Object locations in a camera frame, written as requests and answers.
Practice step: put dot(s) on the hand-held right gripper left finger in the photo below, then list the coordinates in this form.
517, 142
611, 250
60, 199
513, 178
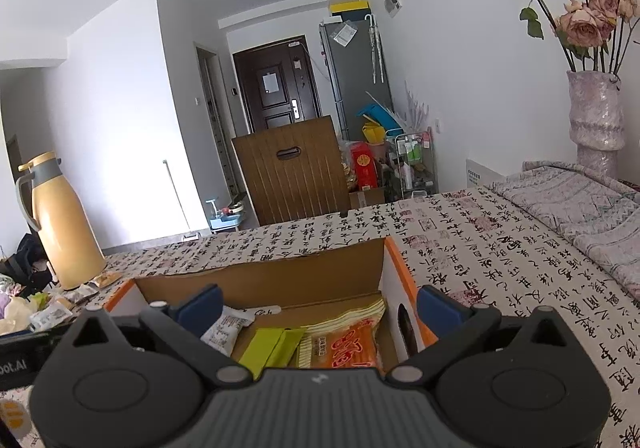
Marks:
200, 310

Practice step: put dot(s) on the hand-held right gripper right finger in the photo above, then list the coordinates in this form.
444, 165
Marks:
440, 310

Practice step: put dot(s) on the white barcode snack packet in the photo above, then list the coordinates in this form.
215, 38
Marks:
227, 328

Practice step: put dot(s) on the short green snack packet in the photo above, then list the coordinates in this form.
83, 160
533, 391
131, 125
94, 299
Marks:
270, 348

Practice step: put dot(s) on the orange snack packet yellow border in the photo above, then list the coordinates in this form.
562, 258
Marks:
345, 343

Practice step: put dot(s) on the red cardboard box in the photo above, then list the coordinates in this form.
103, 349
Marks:
300, 278

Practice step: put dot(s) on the cream plastic bag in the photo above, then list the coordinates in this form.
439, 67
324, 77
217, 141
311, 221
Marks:
12, 315

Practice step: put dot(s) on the calligraphy printed tablecloth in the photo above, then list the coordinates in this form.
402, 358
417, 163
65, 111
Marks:
475, 253

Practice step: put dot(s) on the black bag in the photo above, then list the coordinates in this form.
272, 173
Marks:
27, 265

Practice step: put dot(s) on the brown cardboard carton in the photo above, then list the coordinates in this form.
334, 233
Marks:
366, 198

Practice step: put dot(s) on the yellow thermos jug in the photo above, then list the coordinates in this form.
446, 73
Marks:
62, 228

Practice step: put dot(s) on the metal utility cart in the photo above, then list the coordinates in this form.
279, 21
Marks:
415, 168

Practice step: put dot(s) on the red gift box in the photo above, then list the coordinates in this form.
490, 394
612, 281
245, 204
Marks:
364, 167

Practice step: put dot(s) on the wooden chair back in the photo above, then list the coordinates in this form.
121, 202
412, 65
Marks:
290, 173

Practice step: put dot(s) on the grey folded blanket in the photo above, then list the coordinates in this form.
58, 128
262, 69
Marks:
590, 213

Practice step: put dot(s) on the white decorative fronds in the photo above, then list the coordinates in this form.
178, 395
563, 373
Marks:
417, 108

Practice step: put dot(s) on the dark brown door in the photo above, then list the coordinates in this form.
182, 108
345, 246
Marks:
272, 83

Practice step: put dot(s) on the pink textured vase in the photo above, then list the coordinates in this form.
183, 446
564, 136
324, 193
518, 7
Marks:
595, 123

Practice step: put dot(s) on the grey refrigerator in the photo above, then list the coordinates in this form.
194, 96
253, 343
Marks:
355, 78

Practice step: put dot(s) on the clear hanging umbrella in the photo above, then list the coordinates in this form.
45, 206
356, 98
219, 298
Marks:
375, 48

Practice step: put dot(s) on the yellow and black box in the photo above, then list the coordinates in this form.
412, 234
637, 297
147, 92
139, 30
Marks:
349, 6

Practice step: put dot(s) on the dried pink roses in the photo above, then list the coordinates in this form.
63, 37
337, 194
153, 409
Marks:
582, 23

